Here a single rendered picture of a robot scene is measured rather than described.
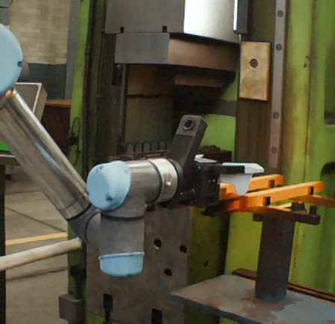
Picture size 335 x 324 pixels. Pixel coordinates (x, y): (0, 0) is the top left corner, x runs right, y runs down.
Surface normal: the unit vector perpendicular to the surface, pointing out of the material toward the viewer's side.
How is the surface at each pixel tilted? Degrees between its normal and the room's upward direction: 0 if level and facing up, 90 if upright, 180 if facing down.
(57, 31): 89
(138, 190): 90
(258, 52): 90
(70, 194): 93
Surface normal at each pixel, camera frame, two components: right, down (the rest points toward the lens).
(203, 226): 0.83, 0.12
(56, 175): 0.44, 0.20
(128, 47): -0.54, 0.08
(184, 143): -0.51, -0.43
